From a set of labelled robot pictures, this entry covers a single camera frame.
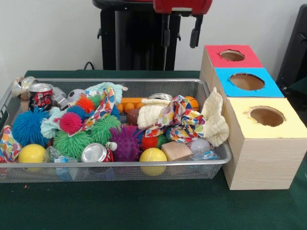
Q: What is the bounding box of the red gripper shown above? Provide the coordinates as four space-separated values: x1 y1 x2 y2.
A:
153 0 213 49

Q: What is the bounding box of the orange basketball toy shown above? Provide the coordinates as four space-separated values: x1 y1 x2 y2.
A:
184 96 200 111

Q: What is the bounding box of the colourful dotted cloth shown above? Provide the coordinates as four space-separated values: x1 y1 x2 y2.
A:
80 87 118 131
145 95 206 144

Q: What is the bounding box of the cream knitted cloth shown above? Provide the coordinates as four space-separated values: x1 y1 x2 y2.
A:
138 87 230 147

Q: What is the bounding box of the crushed red soda can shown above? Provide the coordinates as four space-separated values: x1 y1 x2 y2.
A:
81 143 114 163

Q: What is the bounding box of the mint green knitted cloth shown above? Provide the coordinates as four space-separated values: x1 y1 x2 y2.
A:
40 81 128 139

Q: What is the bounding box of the wooden box with three holes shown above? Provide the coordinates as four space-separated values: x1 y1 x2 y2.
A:
200 44 307 191

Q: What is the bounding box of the silver mesh bin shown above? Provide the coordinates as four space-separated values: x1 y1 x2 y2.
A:
0 78 233 184

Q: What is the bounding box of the white baseball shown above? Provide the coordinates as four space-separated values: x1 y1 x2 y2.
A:
191 138 212 152

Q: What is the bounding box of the wooden block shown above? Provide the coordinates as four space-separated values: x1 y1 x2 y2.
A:
161 140 193 161

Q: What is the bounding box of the black stand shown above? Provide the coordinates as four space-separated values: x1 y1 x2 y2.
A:
275 3 307 96

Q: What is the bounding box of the yellow ball with seam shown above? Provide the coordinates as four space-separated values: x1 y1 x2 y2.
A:
140 148 168 177

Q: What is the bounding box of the dark green table cloth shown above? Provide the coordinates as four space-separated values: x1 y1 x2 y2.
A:
0 69 307 230
286 78 307 113

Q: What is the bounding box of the green spiky rubber ball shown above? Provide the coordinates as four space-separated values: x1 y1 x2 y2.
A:
53 130 94 160

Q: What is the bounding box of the blue spiky rubber ball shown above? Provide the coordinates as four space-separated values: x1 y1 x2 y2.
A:
12 107 50 147

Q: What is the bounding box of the plain yellow ball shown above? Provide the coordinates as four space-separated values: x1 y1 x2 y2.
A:
18 144 47 172

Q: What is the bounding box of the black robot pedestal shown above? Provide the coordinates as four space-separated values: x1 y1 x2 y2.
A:
92 0 183 71

